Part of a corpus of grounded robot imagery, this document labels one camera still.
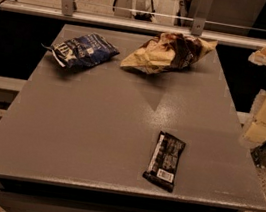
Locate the blue chip bag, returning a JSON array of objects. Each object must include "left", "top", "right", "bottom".
[{"left": 45, "top": 33, "right": 120, "bottom": 68}]

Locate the brown chip bag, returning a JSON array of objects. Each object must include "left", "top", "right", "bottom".
[{"left": 120, "top": 32, "right": 218, "bottom": 74}]

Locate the black rxbar chocolate bar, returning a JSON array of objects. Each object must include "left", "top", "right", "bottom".
[{"left": 143, "top": 131, "right": 186, "bottom": 192}]

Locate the metal railing bar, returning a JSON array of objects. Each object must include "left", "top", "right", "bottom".
[{"left": 0, "top": 0, "right": 266, "bottom": 50}]

